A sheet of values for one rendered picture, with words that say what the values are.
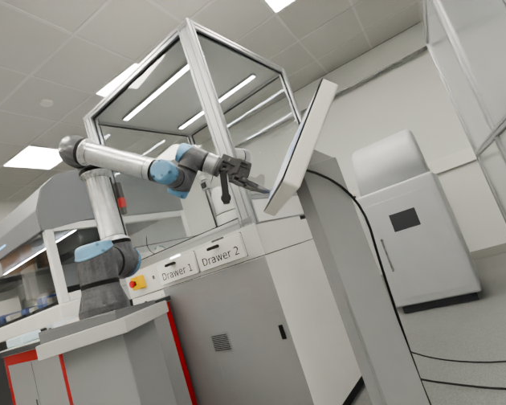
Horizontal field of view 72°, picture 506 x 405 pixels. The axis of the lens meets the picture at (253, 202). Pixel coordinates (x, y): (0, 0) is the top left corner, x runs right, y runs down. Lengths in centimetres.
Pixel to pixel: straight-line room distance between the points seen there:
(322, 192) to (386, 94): 378
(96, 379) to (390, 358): 83
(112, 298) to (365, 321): 76
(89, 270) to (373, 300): 86
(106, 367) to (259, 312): 71
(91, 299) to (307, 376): 91
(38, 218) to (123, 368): 155
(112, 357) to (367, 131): 413
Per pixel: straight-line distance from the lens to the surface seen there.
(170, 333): 194
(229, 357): 181
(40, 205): 254
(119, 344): 112
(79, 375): 120
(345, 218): 109
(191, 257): 177
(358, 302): 110
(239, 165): 125
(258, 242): 152
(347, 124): 480
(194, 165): 126
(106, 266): 120
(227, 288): 168
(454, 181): 460
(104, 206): 138
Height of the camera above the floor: 80
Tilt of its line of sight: 9 degrees up
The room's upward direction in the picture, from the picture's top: 18 degrees counter-clockwise
